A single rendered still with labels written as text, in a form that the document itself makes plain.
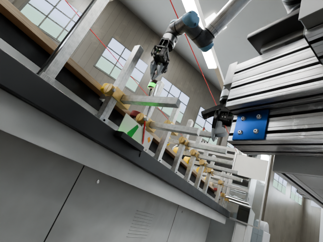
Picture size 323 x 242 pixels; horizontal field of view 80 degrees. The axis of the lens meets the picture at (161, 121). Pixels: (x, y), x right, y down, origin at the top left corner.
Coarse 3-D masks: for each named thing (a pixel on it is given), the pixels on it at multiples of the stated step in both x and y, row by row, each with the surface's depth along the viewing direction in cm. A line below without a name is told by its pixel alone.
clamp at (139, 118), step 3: (138, 114) 102; (141, 114) 101; (138, 117) 101; (141, 117) 100; (138, 120) 100; (141, 120) 99; (150, 120) 104; (141, 123) 101; (147, 123) 102; (147, 126) 103; (147, 129) 107; (150, 129) 105; (153, 129) 107; (150, 132) 109; (153, 132) 108
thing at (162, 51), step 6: (162, 42) 96; (168, 42) 95; (156, 48) 94; (162, 48) 92; (168, 48) 98; (156, 54) 91; (162, 54) 90; (168, 54) 94; (156, 60) 95; (162, 60) 94; (168, 60) 97
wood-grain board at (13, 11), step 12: (0, 0) 61; (0, 12) 66; (12, 12) 64; (24, 24) 67; (36, 36) 72; (48, 48) 77; (72, 60) 83; (72, 72) 88; (84, 72) 88; (96, 84) 94; (204, 180) 231
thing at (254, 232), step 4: (252, 228) 781; (252, 232) 779; (256, 232) 790; (260, 232) 805; (252, 236) 775; (256, 236) 789; (260, 236) 803; (252, 240) 771; (256, 240) 786; (260, 240) 800
